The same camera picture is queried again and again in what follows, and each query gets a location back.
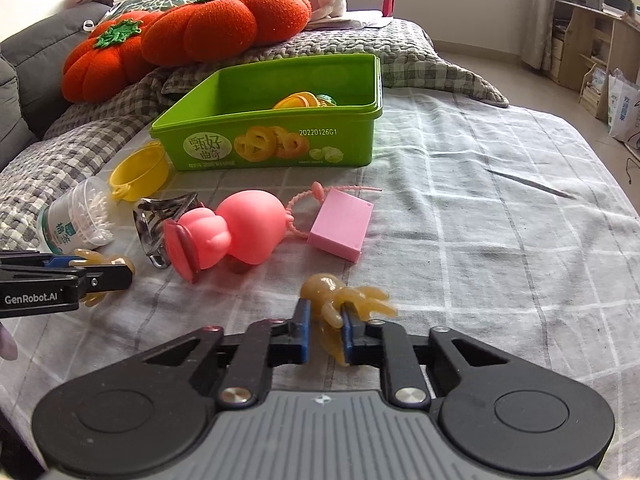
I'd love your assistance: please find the clear cotton swab jar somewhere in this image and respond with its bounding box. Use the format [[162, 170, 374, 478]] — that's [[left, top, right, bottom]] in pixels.
[[36, 177, 115, 255]]

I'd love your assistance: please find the amber rubber octopus toy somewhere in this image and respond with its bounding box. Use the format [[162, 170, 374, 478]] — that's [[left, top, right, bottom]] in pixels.
[[299, 273, 397, 366]]

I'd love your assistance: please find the yellow toy pot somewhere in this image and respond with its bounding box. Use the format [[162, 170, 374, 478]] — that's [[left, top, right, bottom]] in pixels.
[[108, 140, 169, 203]]

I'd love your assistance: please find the pink gourd toy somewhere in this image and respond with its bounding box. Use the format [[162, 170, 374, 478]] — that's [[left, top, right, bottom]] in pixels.
[[163, 190, 293, 283]]

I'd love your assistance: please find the pink rectangular block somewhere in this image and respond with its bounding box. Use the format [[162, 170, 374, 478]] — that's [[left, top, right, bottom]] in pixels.
[[307, 190, 373, 263]]

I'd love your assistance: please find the yellow toy pumpkin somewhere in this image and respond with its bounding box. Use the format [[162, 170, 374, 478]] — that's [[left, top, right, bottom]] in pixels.
[[272, 91, 323, 110]]

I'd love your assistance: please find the toy corn cob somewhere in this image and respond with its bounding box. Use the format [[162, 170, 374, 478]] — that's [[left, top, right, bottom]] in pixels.
[[316, 94, 336, 107]]

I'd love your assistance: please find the person left hand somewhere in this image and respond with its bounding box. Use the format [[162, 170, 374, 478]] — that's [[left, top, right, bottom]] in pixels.
[[0, 324, 18, 361]]

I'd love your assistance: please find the grey checkered quilt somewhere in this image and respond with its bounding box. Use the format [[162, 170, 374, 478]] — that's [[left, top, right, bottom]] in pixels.
[[1, 20, 509, 250]]

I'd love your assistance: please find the light grid bedsheet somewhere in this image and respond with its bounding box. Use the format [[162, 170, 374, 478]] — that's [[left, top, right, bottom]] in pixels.
[[1, 89, 639, 478]]

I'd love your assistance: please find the grey sofa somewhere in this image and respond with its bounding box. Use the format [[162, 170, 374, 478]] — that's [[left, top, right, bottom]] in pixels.
[[1, 2, 108, 167]]

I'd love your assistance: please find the small orange pumpkin cushion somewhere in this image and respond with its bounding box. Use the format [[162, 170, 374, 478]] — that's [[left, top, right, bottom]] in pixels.
[[61, 11, 160, 103]]

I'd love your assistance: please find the green plastic cookie box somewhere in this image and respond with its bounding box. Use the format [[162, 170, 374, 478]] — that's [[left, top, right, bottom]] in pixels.
[[151, 53, 383, 171]]

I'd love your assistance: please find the large orange pumpkin cushion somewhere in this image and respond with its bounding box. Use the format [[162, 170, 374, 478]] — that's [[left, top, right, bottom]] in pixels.
[[141, 0, 311, 67]]

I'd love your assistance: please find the teal patterned pillow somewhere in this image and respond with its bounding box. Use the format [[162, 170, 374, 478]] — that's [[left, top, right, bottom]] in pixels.
[[102, 0, 191, 22]]

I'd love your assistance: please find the pink plush rabbit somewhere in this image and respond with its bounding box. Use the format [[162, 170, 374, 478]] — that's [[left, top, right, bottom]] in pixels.
[[309, 0, 347, 22]]

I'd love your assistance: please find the pink small chair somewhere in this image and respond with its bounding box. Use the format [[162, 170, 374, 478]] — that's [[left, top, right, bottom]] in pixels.
[[381, 0, 395, 18]]

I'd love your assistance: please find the white paper shopping bag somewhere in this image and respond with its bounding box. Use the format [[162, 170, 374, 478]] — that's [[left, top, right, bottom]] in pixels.
[[608, 68, 640, 148]]

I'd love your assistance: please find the wooden desk shelf unit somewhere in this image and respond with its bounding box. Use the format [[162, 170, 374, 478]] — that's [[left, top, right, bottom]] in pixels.
[[547, 0, 639, 119]]

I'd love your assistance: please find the beige curtain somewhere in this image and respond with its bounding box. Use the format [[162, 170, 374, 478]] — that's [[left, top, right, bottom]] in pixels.
[[521, 0, 556, 70]]

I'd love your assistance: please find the black cable on floor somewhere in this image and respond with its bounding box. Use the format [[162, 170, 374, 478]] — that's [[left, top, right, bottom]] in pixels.
[[624, 148, 640, 187]]

